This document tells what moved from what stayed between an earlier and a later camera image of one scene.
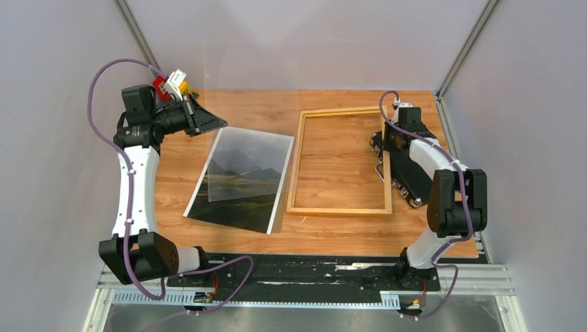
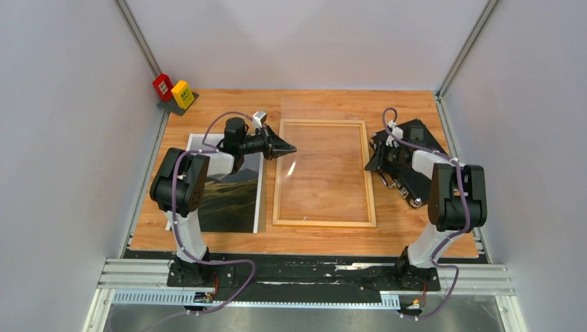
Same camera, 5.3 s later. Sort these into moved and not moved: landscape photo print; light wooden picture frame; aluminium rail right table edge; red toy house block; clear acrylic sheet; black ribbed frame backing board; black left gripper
Moved: clear acrylic sheet; landscape photo print; light wooden picture frame; black left gripper
Not moved: black ribbed frame backing board; red toy house block; aluminium rail right table edge
